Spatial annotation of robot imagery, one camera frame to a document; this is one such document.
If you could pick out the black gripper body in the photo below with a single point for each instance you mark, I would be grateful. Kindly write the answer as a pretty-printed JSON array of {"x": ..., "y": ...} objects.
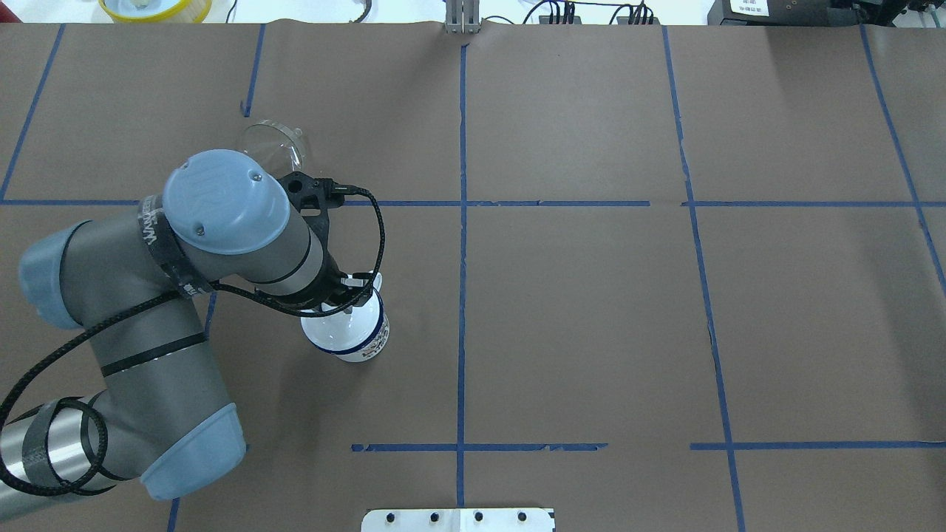
[{"x": 326, "y": 295}]

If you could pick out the clear plastic funnel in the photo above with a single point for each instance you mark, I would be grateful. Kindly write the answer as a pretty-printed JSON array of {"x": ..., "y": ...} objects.
[{"x": 279, "y": 149}]

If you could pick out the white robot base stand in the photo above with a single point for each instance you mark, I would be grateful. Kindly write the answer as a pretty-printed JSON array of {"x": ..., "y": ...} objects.
[{"x": 460, "y": 519}]

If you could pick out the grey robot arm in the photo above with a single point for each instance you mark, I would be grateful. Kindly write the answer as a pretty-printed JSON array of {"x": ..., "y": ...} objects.
[{"x": 138, "y": 393}]

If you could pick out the white enamel mug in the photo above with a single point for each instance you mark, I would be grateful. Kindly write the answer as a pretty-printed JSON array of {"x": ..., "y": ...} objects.
[{"x": 362, "y": 329}]

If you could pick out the blue tape line lengthwise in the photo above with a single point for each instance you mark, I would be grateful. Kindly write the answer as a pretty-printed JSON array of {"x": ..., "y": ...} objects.
[{"x": 460, "y": 443}]

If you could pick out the yellow tape roll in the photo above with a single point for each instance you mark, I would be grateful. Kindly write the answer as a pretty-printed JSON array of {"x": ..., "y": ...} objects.
[{"x": 156, "y": 12}]

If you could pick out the blue tape line crosswise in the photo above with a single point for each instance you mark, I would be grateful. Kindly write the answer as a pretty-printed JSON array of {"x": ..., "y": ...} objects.
[{"x": 545, "y": 204}]

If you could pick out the black device with label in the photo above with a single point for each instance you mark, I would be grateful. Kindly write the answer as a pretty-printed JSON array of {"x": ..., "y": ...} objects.
[{"x": 792, "y": 13}]

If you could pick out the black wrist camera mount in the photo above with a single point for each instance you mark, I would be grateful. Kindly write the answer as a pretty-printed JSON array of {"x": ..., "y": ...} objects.
[{"x": 313, "y": 198}]

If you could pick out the grey metal bracket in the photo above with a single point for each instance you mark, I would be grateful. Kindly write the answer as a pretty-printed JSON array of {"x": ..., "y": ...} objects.
[{"x": 462, "y": 17}]

